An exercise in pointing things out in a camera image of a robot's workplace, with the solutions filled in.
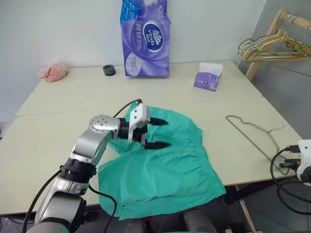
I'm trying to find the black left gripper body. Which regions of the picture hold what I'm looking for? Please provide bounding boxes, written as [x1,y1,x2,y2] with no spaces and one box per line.
[133,118,153,146]

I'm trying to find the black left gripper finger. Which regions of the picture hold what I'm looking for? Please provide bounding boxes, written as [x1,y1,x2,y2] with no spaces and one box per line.
[144,139,173,150]
[149,116,170,127]

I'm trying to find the green shorts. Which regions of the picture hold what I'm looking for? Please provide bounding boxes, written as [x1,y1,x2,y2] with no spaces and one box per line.
[97,104,227,221]

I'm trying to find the olive wire hanger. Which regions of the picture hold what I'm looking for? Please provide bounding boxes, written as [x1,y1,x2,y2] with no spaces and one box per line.
[225,115,286,162]

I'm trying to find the small purple tissue box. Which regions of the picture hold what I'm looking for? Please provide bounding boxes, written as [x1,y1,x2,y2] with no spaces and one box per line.
[193,62,224,93]

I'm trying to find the black tape roll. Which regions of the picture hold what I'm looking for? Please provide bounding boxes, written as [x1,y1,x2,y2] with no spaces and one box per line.
[102,64,117,78]

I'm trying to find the dark grey rounded shape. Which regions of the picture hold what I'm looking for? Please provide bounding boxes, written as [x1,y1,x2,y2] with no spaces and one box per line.
[181,207,218,233]
[122,219,149,233]

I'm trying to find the purple tissue multipack bag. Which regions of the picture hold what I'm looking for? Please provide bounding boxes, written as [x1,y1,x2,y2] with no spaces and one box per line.
[119,0,172,79]

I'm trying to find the pink plush cloth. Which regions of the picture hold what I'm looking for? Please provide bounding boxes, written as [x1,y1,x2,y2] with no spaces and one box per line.
[38,62,70,83]

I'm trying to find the wooden table leg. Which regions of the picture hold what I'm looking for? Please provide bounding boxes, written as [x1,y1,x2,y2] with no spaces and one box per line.
[234,185,257,233]

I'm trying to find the bunch of hangers on rack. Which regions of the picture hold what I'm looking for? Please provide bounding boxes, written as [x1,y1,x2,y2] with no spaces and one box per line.
[239,14,306,58]

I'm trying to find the wooden clothes rack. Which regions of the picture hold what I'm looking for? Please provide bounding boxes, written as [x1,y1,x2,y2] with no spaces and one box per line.
[244,7,311,81]

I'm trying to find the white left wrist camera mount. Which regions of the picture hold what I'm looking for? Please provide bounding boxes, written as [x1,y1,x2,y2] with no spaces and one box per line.
[127,104,152,144]

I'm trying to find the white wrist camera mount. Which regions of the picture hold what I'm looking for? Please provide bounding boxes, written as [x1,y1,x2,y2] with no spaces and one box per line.
[127,104,152,144]
[295,139,311,187]

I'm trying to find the black table frame bar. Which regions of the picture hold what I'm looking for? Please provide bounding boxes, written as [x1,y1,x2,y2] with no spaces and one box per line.
[223,178,280,206]

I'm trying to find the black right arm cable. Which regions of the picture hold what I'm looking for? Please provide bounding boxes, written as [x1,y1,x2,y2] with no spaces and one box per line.
[270,144,311,216]

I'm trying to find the green wire hanger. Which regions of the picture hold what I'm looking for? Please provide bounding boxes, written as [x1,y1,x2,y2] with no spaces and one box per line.
[237,36,311,60]

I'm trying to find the yellow wire hanger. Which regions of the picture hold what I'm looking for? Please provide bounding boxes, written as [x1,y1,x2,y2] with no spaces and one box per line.
[242,30,310,64]

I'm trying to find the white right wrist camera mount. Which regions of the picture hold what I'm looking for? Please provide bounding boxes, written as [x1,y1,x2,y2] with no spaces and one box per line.
[295,139,311,187]

